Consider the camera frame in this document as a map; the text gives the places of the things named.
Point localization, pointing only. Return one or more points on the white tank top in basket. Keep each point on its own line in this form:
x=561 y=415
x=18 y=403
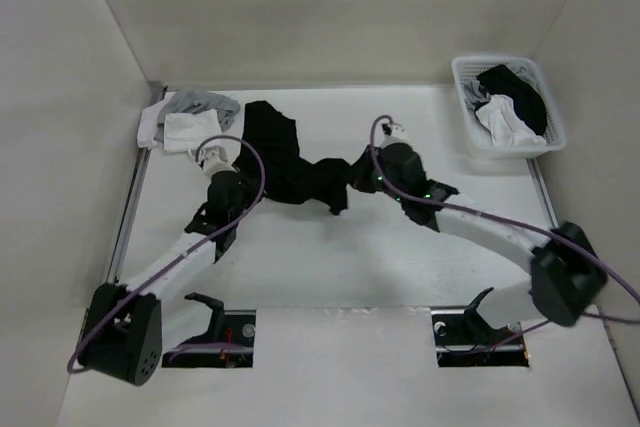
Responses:
x=498 y=116

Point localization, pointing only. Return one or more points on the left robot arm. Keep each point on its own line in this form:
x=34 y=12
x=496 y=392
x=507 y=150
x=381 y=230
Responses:
x=147 y=321

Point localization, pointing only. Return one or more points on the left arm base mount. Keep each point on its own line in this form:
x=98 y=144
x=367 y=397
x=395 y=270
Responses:
x=205 y=334

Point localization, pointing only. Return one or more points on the black tank top in basket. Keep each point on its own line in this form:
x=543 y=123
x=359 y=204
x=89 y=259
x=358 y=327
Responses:
x=528 y=104

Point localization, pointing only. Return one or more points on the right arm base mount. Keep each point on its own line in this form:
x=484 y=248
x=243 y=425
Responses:
x=463 y=339

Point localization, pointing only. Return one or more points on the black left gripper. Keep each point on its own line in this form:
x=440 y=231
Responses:
x=251 y=193

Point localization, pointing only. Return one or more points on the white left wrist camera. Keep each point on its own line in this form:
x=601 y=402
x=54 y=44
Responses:
x=212 y=160

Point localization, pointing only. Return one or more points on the folded grey tank top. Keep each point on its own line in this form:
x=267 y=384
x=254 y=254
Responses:
x=196 y=101

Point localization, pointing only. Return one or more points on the white tank top under stack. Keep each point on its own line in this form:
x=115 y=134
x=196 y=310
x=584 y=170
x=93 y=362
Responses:
x=148 y=126

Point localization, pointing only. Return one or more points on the grey tank top in basket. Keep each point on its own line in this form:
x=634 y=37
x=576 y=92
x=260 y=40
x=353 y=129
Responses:
x=476 y=95

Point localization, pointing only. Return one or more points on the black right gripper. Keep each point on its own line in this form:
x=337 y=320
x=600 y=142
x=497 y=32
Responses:
x=361 y=175

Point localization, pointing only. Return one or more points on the white plastic laundry basket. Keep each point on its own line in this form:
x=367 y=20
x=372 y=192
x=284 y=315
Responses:
x=478 y=138

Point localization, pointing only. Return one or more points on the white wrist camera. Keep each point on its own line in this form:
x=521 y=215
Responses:
x=393 y=133
x=212 y=160

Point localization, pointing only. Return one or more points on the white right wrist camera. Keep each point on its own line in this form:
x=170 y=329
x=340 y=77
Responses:
x=393 y=133

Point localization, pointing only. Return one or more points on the left metal table rail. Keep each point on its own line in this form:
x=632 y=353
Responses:
x=126 y=221

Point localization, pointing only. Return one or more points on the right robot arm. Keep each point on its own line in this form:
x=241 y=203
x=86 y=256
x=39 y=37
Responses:
x=563 y=278

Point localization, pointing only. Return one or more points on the black tank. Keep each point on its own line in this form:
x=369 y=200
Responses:
x=289 y=178
x=528 y=104

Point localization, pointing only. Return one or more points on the folded white tank top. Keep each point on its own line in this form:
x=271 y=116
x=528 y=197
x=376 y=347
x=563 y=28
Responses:
x=184 y=132

